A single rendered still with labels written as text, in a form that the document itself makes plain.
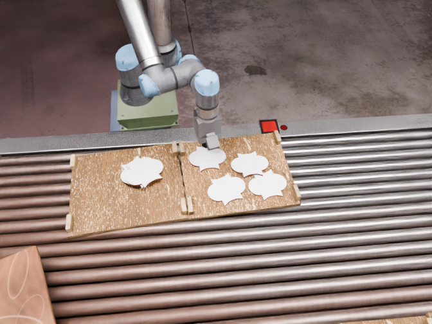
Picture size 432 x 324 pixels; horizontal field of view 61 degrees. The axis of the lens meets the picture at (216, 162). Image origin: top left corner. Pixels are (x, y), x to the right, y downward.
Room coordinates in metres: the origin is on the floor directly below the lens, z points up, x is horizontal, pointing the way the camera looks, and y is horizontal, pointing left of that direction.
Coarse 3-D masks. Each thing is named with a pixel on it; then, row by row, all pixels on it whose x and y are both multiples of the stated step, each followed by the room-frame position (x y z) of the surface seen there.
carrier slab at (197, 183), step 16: (192, 144) 0.96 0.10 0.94; (224, 144) 0.97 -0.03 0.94; (240, 144) 0.97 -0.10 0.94; (256, 144) 0.97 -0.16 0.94; (272, 144) 0.97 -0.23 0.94; (272, 160) 0.89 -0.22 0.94; (192, 176) 0.80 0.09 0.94; (208, 176) 0.80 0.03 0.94; (240, 176) 0.81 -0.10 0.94; (288, 176) 0.81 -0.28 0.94; (192, 192) 0.73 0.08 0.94; (288, 192) 0.74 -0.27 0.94; (208, 208) 0.66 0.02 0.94; (224, 208) 0.67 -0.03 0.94; (240, 208) 0.67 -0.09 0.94; (256, 208) 0.67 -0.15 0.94; (272, 208) 0.68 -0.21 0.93
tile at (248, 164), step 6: (240, 156) 0.90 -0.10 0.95; (246, 156) 0.90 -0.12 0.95; (252, 156) 0.90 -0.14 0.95; (258, 156) 0.90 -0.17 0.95; (234, 162) 0.87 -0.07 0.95; (240, 162) 0.87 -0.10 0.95; (246, 162) 0.87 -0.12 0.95; (252, 162) 0.87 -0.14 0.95; (258, 162) 0.87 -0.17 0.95; (264, 162) 0.87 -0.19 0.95; (234, 168) 0.83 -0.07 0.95; (240, 168) 0.83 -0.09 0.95; (246, 168) 0.83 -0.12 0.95; (252, 168) 0.83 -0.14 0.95; (258, 168) 0.83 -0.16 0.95; (264, 168) 0.83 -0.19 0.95; (246, 174) 0.80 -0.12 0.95; (252, 174) 0.81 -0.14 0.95; (258, 174) 0.81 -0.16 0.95
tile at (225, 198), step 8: (224, 176) 0.80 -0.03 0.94; (216, 184) 0.76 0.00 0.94; (224, 184) 0.76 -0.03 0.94; (232, 184) 0.76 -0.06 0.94; (240, 184) 0.76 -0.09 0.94; (208, 192) 0.73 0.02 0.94; (216, 192) 0.73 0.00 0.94; (224, 192) 0.73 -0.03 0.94; (232, 192) 0.73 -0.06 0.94; (240, 192) 0.73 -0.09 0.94; (216, 200) 0.69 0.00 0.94; (224, 200) 0.70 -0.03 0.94; (232, 200) 0.70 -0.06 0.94
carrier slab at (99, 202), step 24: (168, 144) 0.96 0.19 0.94; (96, 168) 0.83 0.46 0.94; (120, 168) 0.83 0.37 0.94; (168, 168) 0.84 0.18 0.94; (72, 192) 0.72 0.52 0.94; (96, 192) 0.72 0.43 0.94; (120, 192) 0.72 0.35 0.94; (144, 192) 0.73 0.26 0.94; (168, 192) 0.73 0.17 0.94; (96, 216) 0.62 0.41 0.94; (120, 216) 0.63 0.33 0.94; (144, 216) 0.63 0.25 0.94; (168, 216) 0.63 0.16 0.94
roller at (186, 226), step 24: (264, 216) 0.65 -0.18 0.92; (288, 216) 0.65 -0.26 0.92; (312, 216) 0.65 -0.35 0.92; (336, 216) 0.66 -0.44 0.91; (360, 216) 0.66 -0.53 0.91; (384, 216) 0.67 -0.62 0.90; (0, 240) 0.53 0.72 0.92; (24, 240) 0.54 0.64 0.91; (48, 240) 0.54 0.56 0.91; (72, 240) 0.55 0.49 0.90
